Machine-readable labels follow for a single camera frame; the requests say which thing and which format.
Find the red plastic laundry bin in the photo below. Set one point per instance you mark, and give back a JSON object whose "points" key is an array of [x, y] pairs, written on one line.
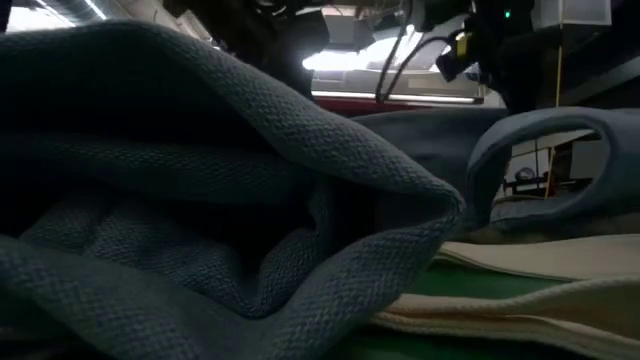
{"points": [[370, 105]]}

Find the light blue denim jeans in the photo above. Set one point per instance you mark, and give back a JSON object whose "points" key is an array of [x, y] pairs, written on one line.
{"points": [[200, 200]]}

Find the long ceiling light strip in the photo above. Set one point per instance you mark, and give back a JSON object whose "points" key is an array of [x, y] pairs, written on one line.
{"points": [[425, 97]]}

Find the white board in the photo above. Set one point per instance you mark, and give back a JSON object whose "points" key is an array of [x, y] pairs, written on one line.
{"points": [[522, 160]]}

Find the green table mat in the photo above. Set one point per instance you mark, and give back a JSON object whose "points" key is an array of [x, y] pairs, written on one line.
{"points": [[475, 285]]}

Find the white printed tote bag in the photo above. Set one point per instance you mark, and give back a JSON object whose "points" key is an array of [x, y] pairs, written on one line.
{"points": [[550, 300]]}

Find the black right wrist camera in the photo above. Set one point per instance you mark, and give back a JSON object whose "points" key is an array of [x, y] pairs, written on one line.
{"points": [[452, 65]]}

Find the silver ventilation duct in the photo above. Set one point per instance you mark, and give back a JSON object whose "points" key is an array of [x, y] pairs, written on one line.
{"points": [[75, 7]]}

